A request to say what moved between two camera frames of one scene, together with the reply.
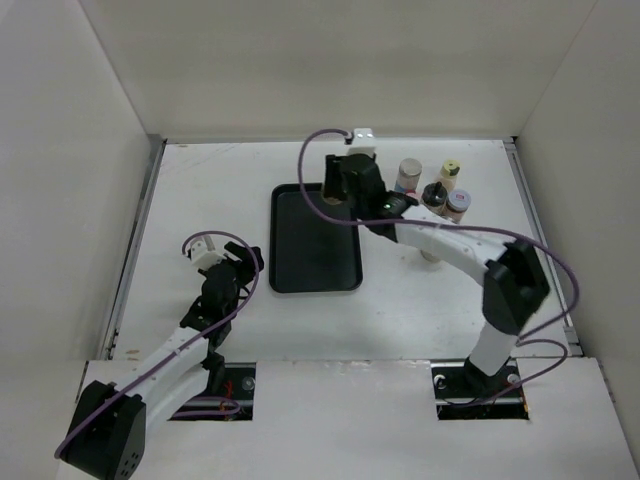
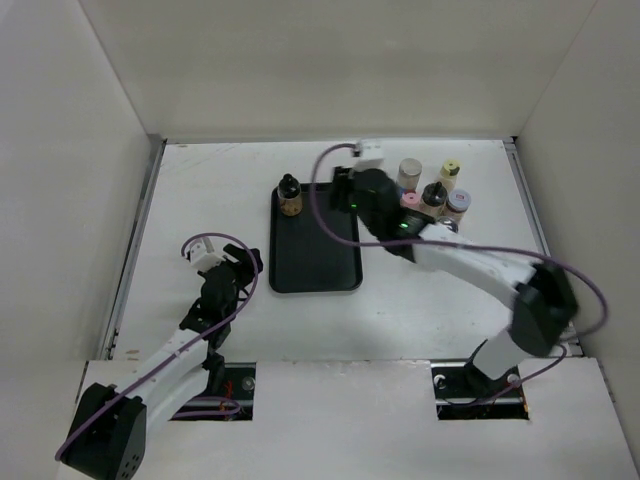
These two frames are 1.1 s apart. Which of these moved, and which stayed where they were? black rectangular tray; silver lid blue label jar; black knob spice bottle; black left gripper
Moved: black knob spice bottle
Stayed: black left gripper; silver lid blue label jar; black rectangular tray
